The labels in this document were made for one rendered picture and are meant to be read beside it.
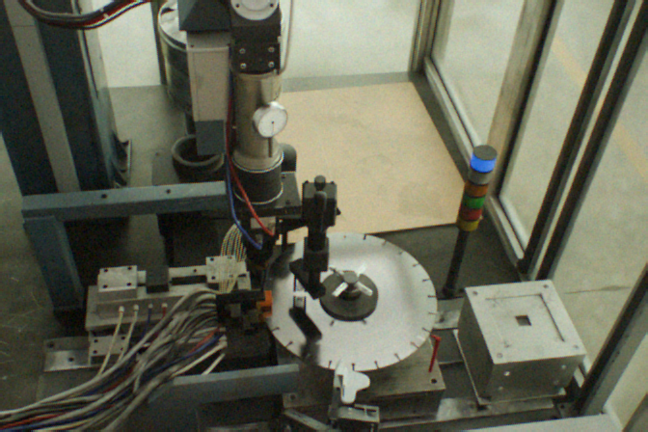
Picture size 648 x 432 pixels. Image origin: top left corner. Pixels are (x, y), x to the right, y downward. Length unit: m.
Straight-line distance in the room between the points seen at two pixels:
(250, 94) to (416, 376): 0.66
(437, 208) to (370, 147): 0.28
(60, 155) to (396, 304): 0.81
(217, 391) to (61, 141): 0.70
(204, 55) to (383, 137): 1.08
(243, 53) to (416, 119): 1.22
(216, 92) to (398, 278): 0.55
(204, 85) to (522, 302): 0.78
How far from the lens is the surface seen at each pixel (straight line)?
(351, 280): 1.34
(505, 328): 1.46
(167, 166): 1.68
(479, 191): 1.44
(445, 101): 2.16
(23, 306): 1.71
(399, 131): 2.08
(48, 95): 1.62
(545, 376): 1.50
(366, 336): 1.33
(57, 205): 1.46
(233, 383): 1.23
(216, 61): 1.05
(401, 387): 1.40
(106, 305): 1.53
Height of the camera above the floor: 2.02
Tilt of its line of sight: 44 degrees down
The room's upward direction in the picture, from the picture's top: 3 degrees clockwise
